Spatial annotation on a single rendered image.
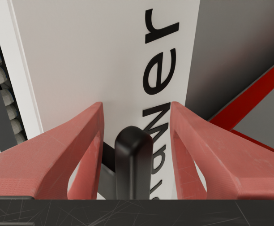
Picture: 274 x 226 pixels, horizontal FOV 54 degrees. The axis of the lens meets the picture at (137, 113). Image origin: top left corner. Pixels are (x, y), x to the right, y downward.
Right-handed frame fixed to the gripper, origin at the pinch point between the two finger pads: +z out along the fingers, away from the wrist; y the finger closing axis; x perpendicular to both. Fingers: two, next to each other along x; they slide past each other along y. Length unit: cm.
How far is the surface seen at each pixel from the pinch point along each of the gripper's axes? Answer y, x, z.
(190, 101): -7.1, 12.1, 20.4
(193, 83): -7.1, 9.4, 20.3
